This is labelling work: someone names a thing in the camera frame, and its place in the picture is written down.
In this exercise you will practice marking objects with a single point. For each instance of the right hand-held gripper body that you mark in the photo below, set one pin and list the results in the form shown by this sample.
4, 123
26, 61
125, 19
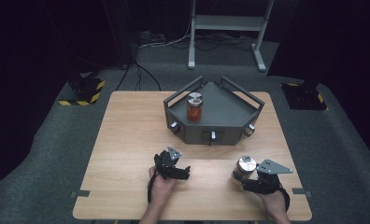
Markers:
267, 177

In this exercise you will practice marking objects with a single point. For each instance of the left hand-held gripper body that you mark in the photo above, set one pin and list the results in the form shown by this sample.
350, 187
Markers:
166, 161

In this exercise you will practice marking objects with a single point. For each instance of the glass jar of pale powder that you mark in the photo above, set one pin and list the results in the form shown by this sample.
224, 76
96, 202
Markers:
243, 169

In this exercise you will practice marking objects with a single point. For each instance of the glass jar of orange powder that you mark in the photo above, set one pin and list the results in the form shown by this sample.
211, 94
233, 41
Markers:
194, 109

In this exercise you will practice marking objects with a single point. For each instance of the gray corner rack with knobs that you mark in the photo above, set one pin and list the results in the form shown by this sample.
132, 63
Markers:
223, 109

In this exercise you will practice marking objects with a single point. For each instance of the person's left hand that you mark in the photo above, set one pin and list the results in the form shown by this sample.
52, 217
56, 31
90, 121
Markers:
162, 188

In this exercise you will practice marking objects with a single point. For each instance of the person's right hand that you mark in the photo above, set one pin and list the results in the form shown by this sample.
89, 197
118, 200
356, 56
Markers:
274, 202

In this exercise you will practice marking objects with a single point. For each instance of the black base with striped tape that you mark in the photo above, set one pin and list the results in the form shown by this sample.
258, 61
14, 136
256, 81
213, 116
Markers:
83, 91
304, 96

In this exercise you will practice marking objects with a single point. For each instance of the gray metal stand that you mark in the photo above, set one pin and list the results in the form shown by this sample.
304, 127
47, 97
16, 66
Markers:
228, 23

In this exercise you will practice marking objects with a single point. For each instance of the gray table bracket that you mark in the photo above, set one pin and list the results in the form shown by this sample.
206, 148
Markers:
302, 192
80, 193

